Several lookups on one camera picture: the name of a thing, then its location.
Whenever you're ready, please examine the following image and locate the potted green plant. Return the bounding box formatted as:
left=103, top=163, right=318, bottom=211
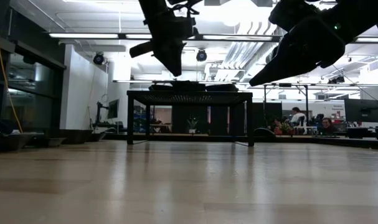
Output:
left=279, top=121, right=292, bottom=135
left=187, top=117, right=199, bottom=134

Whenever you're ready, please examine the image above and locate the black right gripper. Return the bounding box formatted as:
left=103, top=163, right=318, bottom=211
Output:
left=249, top=17, right=347, bottom=87

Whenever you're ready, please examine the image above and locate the rounded square black bowl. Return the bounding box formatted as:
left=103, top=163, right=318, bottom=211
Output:
left=148, top=83, right=174, bottom=92

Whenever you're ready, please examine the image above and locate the black plastic tray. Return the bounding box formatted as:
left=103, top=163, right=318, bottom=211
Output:
left=0, top=132, right=37, bottom=154

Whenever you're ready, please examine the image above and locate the square black tray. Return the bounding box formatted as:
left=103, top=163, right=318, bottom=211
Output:
left=171, top=80, right=207, bottom=92

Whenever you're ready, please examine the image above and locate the black room divider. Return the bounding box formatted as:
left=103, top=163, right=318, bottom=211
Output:
left=171, top=104, right=283, bottom=136

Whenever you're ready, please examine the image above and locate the black table edge frame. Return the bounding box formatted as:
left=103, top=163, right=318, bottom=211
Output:
left=101, top=133, right=378, bottom=151

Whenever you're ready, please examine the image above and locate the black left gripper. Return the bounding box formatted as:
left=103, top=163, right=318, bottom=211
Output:
left=129, top=15, right=198, bottom=78

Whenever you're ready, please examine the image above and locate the black monitor on stand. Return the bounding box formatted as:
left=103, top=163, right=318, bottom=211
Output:
left=95, top=98, right=120, bottom=125

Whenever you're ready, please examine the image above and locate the person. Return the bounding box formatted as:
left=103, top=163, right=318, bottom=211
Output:
left=289, top=106, right=308, bottom=128
left=319, top=117, right=338, bottom=135

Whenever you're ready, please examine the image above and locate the white wall sign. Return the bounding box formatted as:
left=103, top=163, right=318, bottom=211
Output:
left=324, top=102, right=345, bottom=118

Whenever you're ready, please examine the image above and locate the large wavy square black bowl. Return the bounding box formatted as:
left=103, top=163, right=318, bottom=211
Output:
left=206, top=83, right=240, bottom=93

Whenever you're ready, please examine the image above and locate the black perforated metal shelf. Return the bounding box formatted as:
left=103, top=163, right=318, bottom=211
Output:
left=126, top=90, right=255, bottom=147

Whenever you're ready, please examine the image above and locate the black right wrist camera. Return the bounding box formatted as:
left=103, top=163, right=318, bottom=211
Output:
left=268, top=0, right=322, bottom=32

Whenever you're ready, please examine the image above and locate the yellow cable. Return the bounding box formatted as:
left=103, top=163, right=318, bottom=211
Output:
left=0, top=35, right=24, bottom=134

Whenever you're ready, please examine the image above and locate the small black plastic bowl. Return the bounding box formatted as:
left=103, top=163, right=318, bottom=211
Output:
left=88, top=133, right=108, bottom=142

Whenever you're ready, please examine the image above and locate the black computer monitor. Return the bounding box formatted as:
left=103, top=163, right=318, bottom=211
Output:
left=344, top=98, right=378, bottom=123

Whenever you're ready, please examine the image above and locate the black metal gantry frame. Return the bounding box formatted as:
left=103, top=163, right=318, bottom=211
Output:
left=113, top=79, right=348, bottom=125

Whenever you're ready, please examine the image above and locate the overhead LED light bar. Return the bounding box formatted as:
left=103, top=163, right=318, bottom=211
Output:
left=48, top=32, right=378, bottom=44

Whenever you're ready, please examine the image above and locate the black chair back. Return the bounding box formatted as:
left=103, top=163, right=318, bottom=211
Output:
left=253, top=127, right=278, bottom=140

